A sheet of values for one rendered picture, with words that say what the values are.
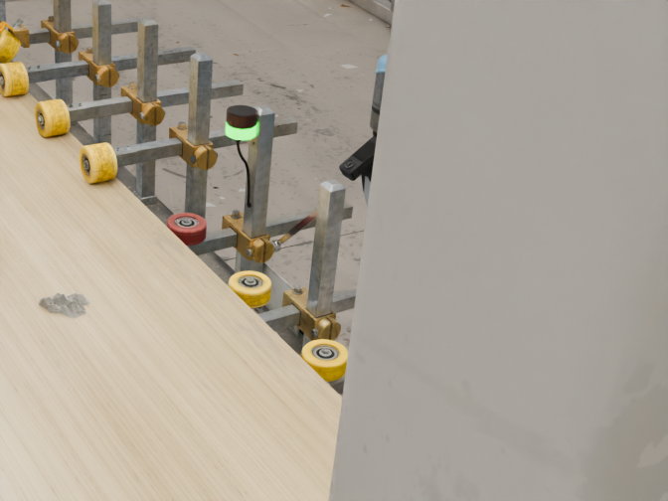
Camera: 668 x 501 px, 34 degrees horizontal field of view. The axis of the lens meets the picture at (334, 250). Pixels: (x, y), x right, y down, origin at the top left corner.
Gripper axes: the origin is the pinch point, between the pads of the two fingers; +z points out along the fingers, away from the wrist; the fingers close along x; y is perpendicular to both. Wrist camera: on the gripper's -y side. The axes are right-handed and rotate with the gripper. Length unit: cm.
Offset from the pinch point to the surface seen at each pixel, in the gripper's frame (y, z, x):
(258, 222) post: -34.0, -7.8, -5.8
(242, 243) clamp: -36.4, -2.3, -3.7
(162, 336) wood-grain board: -70, -7, -33
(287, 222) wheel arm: -23.8, -3.3, -1.5
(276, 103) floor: 123, 83, 227
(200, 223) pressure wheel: -45.4, -8.1, -1.7
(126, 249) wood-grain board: -63, -7, -4
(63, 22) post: -34, -17, 94
